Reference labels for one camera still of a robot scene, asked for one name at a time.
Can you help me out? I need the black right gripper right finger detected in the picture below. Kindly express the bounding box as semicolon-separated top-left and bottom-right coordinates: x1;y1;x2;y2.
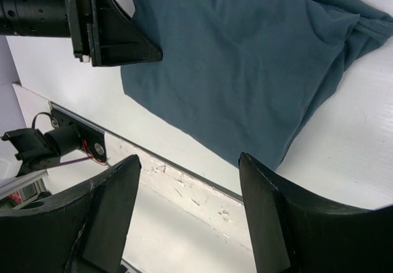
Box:
238;153;392;272

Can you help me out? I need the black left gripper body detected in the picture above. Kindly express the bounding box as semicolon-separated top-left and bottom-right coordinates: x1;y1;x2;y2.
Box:
1;0;97;65

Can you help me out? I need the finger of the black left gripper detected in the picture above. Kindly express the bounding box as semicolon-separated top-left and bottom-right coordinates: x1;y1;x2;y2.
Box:
91;0;163;67

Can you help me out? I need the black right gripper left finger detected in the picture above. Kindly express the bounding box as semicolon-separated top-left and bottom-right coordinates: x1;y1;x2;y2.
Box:
1;155;141;272

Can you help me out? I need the teal blue t shirt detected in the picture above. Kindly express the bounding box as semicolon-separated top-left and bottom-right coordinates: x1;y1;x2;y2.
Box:
121;0;392;170

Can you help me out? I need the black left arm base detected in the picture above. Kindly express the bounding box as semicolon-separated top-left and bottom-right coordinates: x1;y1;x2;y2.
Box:
31;102;107;164

